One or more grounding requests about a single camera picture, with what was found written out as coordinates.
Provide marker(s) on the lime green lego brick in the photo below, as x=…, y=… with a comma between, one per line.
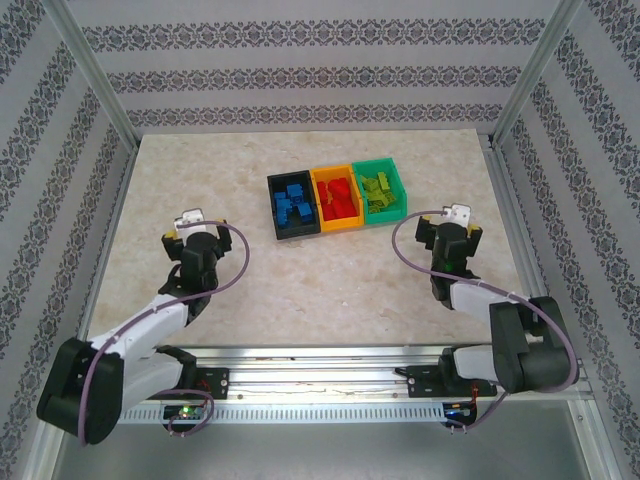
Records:
x=371, y=186
x=376, y=205
x=390, y=198
x=385, y=181

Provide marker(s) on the blue lego brick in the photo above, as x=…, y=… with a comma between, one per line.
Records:
x=283, y=215
x=299, y=201
x=295, y=191
x=280, y=197
x=306, y=211

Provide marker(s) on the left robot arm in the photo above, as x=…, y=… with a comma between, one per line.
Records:
x=75, y=390

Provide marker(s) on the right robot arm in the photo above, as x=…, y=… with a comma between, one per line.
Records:
x=530, y=360

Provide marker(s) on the green plastic bin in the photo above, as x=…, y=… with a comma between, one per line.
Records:
x=387, y=216

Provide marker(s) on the black plastic bin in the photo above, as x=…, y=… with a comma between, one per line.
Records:
x=300, y=232

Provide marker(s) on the yellow plastic bin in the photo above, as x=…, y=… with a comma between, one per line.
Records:
x=342, y=226

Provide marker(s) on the small circuit board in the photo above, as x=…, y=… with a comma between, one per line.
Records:
x=459, y=410
x=186, y=412

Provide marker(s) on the grey metal sheet panel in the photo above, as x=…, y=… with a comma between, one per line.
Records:
x=320, y=455

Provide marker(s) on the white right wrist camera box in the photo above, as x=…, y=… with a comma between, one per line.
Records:
x=460, y=212

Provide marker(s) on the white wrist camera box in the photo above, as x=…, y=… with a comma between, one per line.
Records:
x=460, y=212
x=192, y=216

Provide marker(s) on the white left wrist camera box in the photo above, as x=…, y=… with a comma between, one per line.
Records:
x=192, y=216

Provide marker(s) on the aluminium side rail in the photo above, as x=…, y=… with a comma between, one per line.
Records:
x=107, y=250
x=505, y=200

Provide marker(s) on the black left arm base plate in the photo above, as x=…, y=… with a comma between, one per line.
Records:
x=215, y=382

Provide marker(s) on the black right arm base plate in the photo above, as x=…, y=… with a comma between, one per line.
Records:
x=422, y=382

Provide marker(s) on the aluminium mounting rail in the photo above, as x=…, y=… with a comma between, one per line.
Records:
x=320, y=372

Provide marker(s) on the aluminium frame post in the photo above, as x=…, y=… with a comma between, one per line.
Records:
x=537, y=70
x=90, y=75

